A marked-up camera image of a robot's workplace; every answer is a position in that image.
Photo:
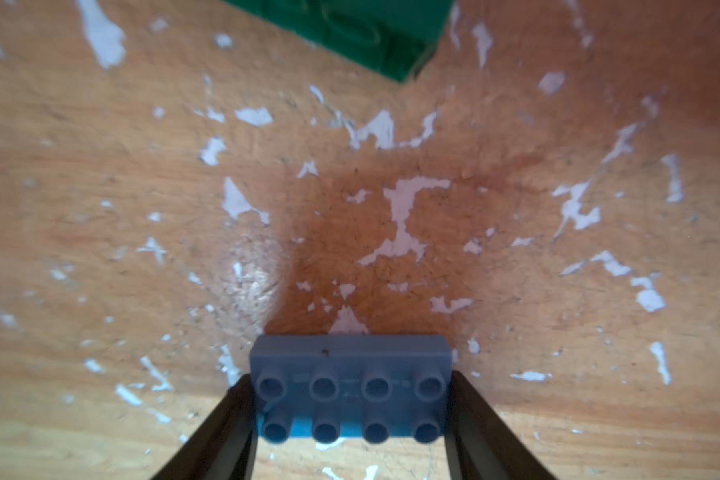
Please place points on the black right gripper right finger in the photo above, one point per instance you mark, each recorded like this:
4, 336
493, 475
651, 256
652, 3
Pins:
479, 444

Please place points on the dark green lego plate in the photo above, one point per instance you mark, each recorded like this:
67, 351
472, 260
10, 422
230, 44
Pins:
393, 38

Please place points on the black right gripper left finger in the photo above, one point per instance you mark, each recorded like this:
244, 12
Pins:
224, 445

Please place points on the light blue lego plate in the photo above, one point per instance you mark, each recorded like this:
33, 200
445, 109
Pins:
331, 387

